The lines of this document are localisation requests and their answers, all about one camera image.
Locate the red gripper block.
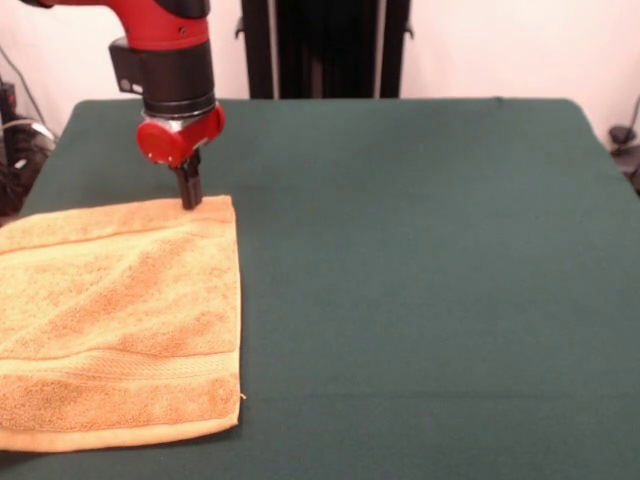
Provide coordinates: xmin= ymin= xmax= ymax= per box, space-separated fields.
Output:
xmin=136 ymin=102 xmax=226 ymax=210

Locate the tan terry towel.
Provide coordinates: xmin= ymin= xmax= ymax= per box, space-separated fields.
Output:
xmin=0 ymin=194 xmax=247 ymax=454

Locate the dark green table cloth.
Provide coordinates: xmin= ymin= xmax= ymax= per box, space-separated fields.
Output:
xmin=0 ymin=97 xmax=640 ymax=480

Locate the black floor object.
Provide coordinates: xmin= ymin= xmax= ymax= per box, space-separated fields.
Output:
xmin=613 ymin=144 xmax=640 ymax=197

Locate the black cable bundle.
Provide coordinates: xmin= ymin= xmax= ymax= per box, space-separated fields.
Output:
xmin=0 ymin=124 xmax=51 ymax=217

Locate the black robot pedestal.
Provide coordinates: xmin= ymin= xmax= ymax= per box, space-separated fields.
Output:
xmin=234 ymin=0 xmax=416 ymax=100

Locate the black power strip red switch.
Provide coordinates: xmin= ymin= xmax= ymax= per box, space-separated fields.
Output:
xmin=0 ymin=79 xmax=20 ymax=110

